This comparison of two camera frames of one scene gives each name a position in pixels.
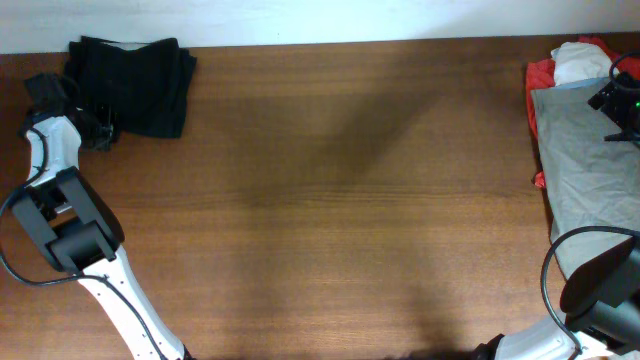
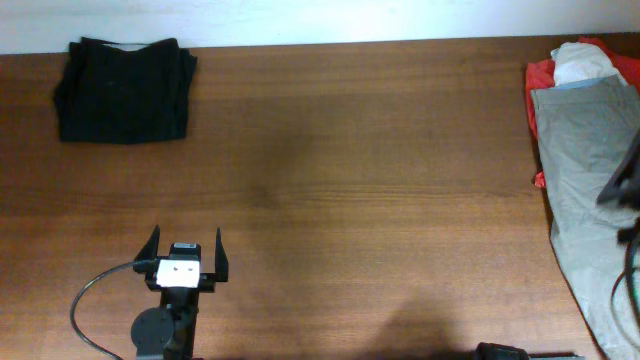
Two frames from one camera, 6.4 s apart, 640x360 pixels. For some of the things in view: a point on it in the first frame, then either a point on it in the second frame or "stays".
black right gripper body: [623, 106] → [625, 194]
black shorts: [147, 83] stays
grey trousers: [585, 180] stays
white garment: [580, 61] stays
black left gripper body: [104, 132] → [187, 297]
